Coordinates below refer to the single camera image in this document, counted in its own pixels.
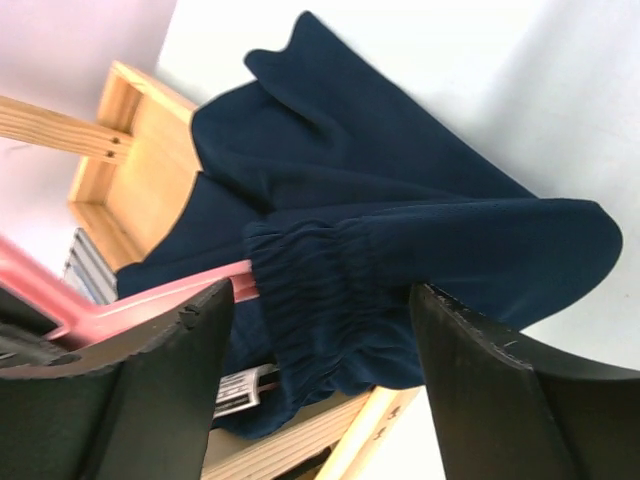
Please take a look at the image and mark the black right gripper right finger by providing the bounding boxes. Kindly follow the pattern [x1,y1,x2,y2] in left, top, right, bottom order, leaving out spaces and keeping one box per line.
[410,285,639,479]

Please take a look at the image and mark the pink plastic hanger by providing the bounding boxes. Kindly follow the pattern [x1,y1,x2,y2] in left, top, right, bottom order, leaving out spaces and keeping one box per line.
[1,238,258,350]

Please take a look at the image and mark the navy blue shorts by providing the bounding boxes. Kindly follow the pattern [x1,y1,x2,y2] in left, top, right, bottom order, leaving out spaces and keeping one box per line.
[116,12,623,439]

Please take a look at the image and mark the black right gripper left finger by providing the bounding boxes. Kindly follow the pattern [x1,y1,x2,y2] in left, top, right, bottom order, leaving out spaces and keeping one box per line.
[1,280,234,479]

